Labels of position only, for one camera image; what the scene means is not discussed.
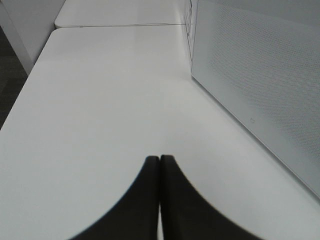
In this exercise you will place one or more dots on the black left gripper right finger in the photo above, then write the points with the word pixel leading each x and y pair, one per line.
pixel 185 214

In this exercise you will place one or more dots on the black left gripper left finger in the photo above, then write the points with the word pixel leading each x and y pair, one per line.
pixel 135 216

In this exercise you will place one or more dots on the white microwave door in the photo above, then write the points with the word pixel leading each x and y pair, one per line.
pixel 261 60

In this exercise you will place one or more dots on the white microwave oven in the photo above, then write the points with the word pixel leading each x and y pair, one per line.
pixel 188 16

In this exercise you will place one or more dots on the white adjacent table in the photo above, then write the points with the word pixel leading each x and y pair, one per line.
pixel 118 13

